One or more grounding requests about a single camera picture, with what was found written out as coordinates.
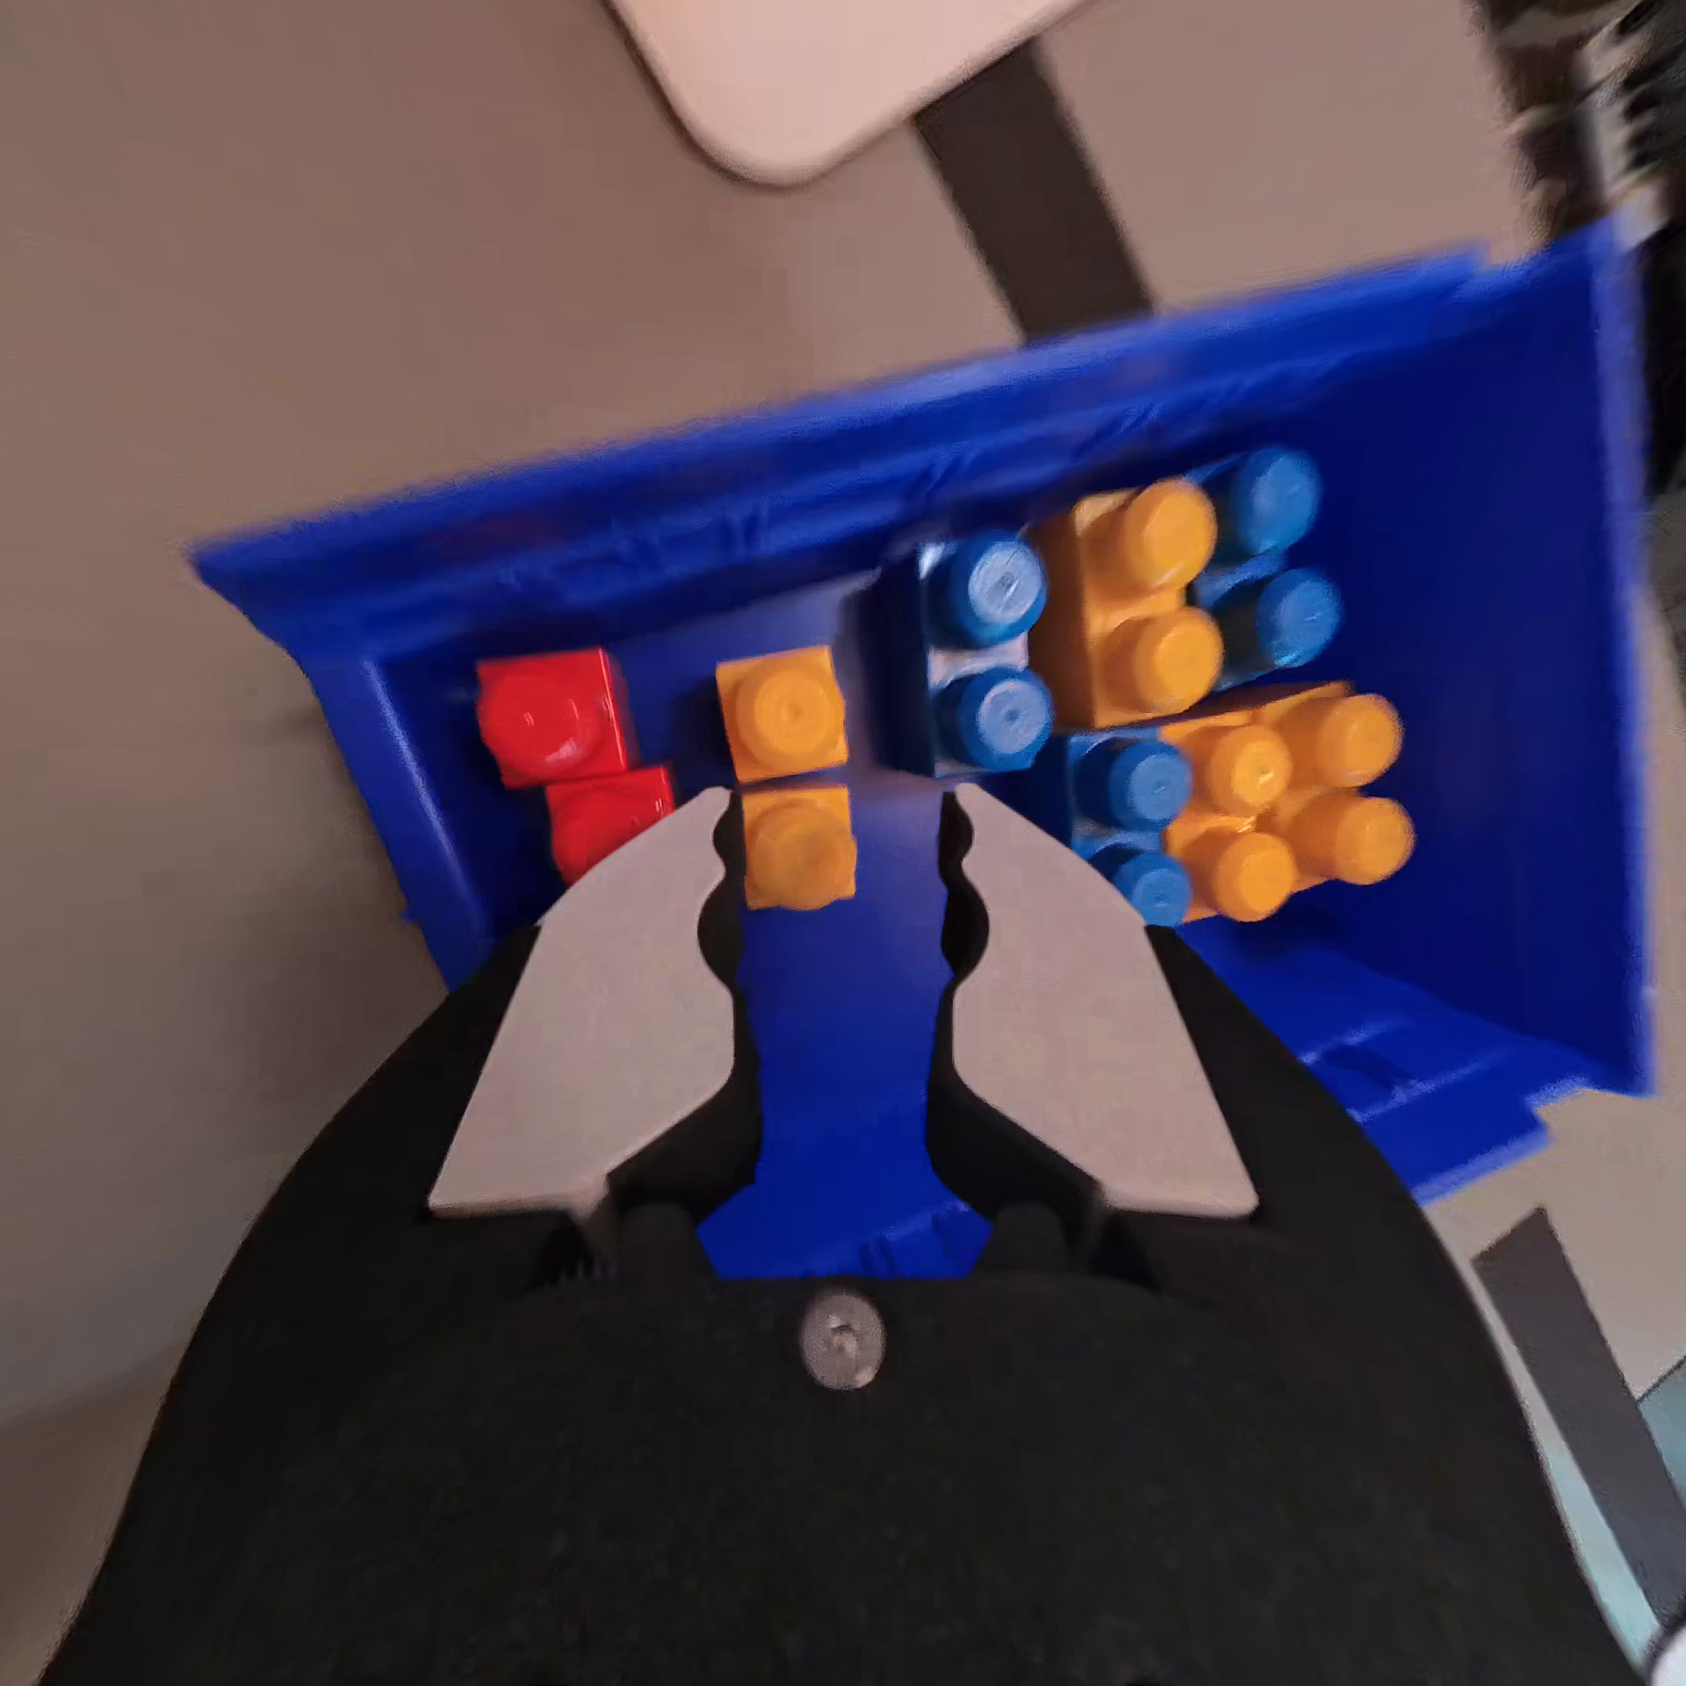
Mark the row of mixed mega blocks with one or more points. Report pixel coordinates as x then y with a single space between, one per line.
1120 621

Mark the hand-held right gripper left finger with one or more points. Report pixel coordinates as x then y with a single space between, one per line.
593 1042

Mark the blue plastic bin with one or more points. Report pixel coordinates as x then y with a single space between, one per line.
1475 662

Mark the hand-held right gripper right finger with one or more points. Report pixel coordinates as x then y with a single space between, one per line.
1094 1042

